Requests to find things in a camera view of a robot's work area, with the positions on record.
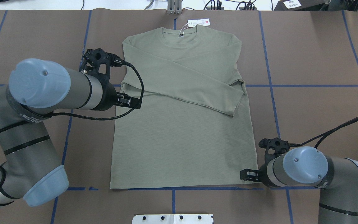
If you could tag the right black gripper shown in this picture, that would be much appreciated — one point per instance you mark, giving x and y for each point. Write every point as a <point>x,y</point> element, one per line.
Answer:
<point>262,172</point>

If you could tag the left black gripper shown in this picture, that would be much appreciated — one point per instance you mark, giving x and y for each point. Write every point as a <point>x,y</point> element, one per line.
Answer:
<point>108,97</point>

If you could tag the olive green long-sleeve shirt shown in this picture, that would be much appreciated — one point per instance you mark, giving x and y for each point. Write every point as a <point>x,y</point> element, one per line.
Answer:
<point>194,126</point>

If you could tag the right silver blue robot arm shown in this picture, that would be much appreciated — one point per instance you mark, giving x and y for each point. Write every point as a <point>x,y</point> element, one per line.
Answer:
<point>337,179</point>

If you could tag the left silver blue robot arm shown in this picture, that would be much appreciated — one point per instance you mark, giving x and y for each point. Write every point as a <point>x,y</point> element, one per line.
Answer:
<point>37,88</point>

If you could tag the white paper hang tag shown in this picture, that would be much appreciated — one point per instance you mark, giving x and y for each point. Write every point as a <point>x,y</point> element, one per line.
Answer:
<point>194,23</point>

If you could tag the black box with label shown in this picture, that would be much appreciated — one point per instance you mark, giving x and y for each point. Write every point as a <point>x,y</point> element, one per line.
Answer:
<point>302,5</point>

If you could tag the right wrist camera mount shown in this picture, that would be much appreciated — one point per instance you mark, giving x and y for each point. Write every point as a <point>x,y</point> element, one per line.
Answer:
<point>274,147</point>

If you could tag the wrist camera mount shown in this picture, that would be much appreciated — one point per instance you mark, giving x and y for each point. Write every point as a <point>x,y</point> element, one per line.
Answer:
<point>274,147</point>
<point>98,63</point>

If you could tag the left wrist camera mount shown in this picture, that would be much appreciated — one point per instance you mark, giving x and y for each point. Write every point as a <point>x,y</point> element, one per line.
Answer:
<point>98,63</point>

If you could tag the aluminium frame post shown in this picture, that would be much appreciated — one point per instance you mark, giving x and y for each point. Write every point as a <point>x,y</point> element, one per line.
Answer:
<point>174,7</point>

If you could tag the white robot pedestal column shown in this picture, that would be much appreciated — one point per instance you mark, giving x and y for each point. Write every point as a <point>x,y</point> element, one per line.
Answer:
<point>173,219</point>

